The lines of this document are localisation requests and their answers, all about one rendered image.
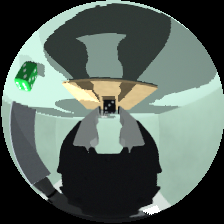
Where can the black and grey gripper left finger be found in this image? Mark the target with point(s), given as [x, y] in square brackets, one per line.
[82, 136]

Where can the white die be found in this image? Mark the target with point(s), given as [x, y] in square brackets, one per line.
[102, 114]

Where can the green die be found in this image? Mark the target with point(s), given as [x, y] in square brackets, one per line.
[26, 76]

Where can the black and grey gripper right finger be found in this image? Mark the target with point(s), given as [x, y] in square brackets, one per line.
[138, 140]

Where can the tan flat mat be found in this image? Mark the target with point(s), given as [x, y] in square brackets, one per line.
[91, 92]

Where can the black die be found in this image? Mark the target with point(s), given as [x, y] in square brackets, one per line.
[109, 106]

